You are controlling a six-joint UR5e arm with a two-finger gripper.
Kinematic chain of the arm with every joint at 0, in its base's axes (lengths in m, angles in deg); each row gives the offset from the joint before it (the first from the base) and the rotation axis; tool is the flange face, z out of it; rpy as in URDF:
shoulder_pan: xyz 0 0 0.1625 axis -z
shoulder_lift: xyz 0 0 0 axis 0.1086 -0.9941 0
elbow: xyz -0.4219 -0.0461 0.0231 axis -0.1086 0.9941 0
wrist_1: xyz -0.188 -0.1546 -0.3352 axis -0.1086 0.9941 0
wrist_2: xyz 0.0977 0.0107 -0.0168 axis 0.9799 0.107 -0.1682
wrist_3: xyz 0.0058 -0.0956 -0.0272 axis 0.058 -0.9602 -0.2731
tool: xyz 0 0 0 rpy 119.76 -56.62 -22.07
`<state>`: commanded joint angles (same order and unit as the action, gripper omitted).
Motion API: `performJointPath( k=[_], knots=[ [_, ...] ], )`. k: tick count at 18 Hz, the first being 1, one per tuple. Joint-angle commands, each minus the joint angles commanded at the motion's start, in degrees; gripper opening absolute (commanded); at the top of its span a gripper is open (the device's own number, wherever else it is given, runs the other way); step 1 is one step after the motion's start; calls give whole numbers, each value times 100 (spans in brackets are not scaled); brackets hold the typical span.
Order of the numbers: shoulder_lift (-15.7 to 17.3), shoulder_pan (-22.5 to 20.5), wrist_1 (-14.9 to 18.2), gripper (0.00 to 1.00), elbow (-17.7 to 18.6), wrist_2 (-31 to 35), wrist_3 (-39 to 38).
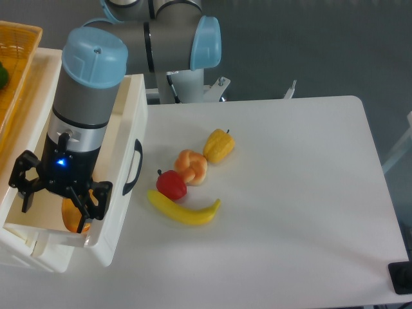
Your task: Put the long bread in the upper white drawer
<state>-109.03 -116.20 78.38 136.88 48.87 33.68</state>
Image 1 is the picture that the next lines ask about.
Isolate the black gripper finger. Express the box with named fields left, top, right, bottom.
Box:
left=69, top=190, right=91, bottom=233
left=21, top=191, right=35, bottom=213

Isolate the black drawer handle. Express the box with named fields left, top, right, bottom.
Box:
left=122, top=139, right=143, bottom=196

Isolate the yellow bell pepper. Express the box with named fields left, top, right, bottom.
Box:
left=203, top=129, right=236, bottom=164

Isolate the yellow woven basket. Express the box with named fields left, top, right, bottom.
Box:
left=1, top=21, right=42, bottom=149

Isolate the black device at table edge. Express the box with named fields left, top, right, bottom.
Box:
left=388, top=261, right=411, bottom=295

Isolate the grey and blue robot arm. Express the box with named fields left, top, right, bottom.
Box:
left=9, top=1, right=221, bottom=232

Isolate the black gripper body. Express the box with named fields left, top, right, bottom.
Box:
left=8, top=133, right=113, bottom=220

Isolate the red bell pepper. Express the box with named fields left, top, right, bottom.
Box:
left=156, top=169, right=187, bottom=200

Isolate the white frame at right edge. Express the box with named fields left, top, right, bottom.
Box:
left=382, top=112, right=411, bottom=174

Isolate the white drawer cabinet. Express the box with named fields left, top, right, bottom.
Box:
left=1, top=48, right=73, bottom=272

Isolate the yellow banana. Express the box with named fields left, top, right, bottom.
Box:
left=147, top=190, right=221, bottom=226

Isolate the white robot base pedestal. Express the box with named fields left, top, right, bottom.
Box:
left=146, top=69, right=231, bottom=104

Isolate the green vegetable in basket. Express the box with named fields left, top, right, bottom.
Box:
left=0, top=62, right=9, bottom=89

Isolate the long orange bread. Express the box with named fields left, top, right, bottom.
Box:
left=61, top=198, right=82, bottom=232

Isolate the white drawer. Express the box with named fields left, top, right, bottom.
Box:
left=3, top=73, right=149, bottom=267

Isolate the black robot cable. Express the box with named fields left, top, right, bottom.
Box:
left=165, top=72, right=183, bottom=104

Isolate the knotted bread roll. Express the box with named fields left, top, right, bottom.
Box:
left=174, top=149, right=208, bottom=186

